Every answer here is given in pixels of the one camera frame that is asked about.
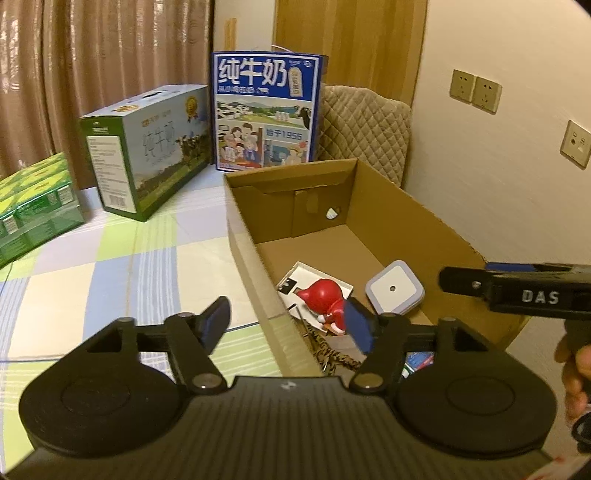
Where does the red Doraemon figurine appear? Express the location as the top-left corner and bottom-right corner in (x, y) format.
(295, 279), (346, 336)

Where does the person's right hand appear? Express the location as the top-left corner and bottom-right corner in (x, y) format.
(554, 334), (590, 423)

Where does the blue playing card pack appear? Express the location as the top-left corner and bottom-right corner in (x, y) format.
(402, 352), (434, 378)

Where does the white square night light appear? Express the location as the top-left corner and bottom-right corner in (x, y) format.
(366, 260), (425, 315)

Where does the open cardboard box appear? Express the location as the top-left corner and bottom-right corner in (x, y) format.
(222, 158), (531, 379)

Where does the green white milk box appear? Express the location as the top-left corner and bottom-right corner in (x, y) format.
(79, 84), (212, 222)

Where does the beige quilted cushion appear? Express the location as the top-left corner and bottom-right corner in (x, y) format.
(317, 85), (412, 186)

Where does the green shrink-wrapped carton pack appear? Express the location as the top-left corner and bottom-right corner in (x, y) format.
(0, 152), (84, 266)

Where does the blue milk carton box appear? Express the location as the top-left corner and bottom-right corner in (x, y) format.
(211, 51), (324, 172)

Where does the wooden door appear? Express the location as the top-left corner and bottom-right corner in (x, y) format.
(273, 0), (428, 104)

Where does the brown curtain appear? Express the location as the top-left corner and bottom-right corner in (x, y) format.
(1, 0), (214, 189)

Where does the single wall outlet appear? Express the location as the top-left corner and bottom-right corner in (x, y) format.
(560, 120), (591, 170)

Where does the black cable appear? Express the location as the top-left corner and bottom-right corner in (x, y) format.
(570, 405), (591, 453)

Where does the wall socket pair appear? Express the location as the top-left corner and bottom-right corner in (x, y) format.
(449, 69), (503, 114)

